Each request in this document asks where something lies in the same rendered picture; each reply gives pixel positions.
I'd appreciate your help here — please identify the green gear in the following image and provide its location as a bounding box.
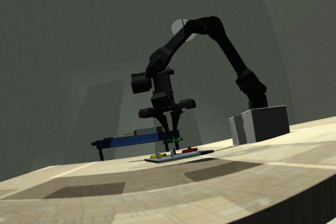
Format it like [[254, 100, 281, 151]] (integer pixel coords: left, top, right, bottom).
[[163, 130, 183, 144]]

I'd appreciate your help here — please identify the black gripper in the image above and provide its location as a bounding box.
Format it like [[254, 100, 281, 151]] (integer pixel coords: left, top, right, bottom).
[[139, 86, 196, 135]]

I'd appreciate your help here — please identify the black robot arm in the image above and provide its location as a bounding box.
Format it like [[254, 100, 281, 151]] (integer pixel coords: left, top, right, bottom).
[[131, 16, 268, 110]]

